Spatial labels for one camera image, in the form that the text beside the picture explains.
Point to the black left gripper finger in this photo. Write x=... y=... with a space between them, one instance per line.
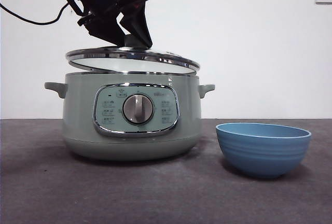
x=138 y=24
x=109 y=30

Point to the glass lid with green knob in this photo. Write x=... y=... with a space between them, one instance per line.
x=103 y=53

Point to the pale green electric steamer pot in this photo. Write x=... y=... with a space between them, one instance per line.
x=77 y=120

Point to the blue ribbed bowl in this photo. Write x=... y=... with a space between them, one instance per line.
x=262 y=154

